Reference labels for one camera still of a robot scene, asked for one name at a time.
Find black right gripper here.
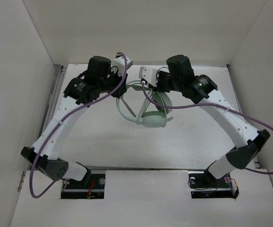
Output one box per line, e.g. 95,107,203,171
149,69,183,92

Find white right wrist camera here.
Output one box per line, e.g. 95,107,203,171
139,66,158,87

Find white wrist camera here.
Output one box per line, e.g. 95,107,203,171
111,55,133,77
139,66,158,87

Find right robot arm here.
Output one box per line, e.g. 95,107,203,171
149,54,270,186

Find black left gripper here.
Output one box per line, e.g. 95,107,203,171
99,67,128,99

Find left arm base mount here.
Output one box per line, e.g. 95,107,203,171
61,169,106,200

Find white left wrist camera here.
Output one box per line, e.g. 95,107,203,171
111,55,133,77

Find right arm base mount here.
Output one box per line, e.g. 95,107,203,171
187,171,239,199

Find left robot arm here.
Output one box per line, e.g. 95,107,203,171
21,55,133,188

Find mint green headphones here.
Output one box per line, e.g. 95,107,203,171
115,80,175,129

